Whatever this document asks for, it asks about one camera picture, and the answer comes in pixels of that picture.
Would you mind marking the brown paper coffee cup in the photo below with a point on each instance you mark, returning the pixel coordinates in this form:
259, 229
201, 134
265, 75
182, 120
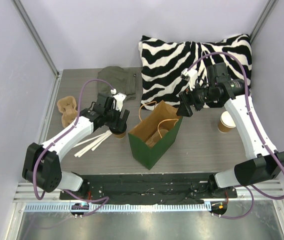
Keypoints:
120, 136

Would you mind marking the zebra print pillow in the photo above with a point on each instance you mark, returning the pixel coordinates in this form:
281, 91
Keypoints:
163, 63

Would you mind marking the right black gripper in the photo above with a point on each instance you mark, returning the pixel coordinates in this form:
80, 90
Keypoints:
190, 99

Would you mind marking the aluminium front rail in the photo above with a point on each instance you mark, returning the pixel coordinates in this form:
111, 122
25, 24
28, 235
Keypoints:
58, 201

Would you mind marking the white paper straw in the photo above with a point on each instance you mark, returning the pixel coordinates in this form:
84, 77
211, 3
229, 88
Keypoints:
88, 147
101, 141
90, 140

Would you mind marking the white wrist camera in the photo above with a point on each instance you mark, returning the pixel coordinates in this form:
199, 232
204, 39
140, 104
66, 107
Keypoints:
191, 76
119, 99

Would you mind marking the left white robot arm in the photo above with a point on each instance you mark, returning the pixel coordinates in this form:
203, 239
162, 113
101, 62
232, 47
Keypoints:
42, 161

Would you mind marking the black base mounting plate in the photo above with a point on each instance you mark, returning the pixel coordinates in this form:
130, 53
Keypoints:
111, 185

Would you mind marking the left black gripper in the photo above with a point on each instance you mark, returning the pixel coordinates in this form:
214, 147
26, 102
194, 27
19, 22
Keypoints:
118, 117

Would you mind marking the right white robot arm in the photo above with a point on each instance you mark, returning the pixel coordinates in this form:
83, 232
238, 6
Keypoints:
262, 156

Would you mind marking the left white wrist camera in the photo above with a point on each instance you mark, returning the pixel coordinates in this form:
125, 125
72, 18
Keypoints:
119, 99

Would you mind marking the olive green folded cloth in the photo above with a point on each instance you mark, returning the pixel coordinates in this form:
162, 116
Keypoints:
123, 80

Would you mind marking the white paper straw lower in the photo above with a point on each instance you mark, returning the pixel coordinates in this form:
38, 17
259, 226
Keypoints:
88, 147

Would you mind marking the brown paper cups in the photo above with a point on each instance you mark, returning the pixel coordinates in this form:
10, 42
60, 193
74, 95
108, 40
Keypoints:
226, 123

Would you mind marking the white paper straw upper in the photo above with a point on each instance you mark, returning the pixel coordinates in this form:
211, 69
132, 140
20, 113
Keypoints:
101, 141

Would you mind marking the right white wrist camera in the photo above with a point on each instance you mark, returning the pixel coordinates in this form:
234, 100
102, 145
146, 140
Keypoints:
191, 76

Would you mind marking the white paper straw middle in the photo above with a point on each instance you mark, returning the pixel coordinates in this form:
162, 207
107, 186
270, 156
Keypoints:
90, 140

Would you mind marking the green paper gift bag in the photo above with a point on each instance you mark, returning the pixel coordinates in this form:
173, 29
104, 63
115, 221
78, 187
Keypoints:
162, 116

